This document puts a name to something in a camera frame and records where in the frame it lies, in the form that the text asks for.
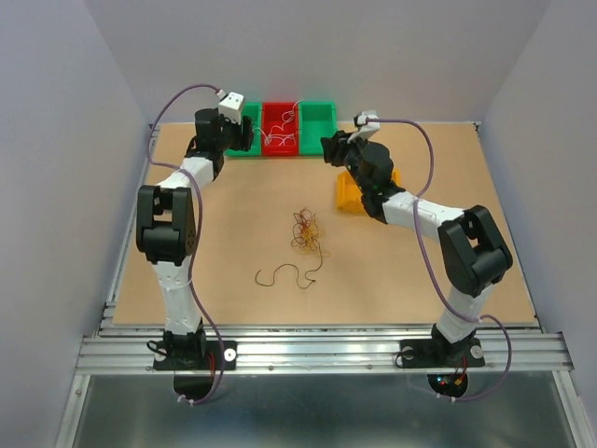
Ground yellow plastic bin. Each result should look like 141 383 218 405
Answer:
335 170 404 220

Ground white wire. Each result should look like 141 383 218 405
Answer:
264 100 304 141
254 125 299 148

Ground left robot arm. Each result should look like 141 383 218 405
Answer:
136 108 254 371

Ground aluminium rail frame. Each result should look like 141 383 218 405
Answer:
51 121 597 448

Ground right green plastic bin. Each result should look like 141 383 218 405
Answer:
298 101 338 157

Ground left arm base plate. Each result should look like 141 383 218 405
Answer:
146 340 238 371

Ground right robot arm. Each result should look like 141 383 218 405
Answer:
321 131 513 367

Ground left green plastic bin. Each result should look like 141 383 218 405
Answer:
224 102 262 158

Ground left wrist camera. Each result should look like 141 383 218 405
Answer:
216 91 245 124

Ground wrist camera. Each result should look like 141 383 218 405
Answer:
216 91 245 124
348 110 381 143

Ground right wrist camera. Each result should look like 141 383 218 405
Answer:
348 110 381 143

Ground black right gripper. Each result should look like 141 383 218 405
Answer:
320 130 370 194

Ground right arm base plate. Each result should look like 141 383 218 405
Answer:
395 338 486 369

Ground brown wire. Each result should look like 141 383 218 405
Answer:
255 259 327 290

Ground green plastic bin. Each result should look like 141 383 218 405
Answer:
298 101 338 157
224 102 262 158

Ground red plastic bin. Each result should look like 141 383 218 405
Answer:
261 102 299 158

